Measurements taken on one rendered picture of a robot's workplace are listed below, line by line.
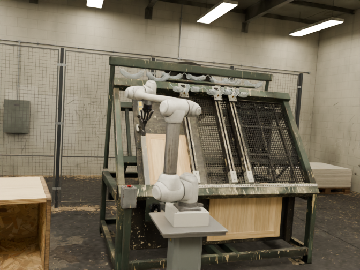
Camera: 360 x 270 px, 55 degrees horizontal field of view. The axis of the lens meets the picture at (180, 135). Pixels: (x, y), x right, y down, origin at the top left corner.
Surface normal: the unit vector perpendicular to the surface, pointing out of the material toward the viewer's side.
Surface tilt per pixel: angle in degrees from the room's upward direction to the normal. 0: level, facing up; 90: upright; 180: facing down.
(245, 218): 90
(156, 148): 55
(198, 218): 90
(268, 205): 90
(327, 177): 90
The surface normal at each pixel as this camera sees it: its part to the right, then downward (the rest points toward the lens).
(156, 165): 0.30, -0.50
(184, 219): 0.28, 0.07
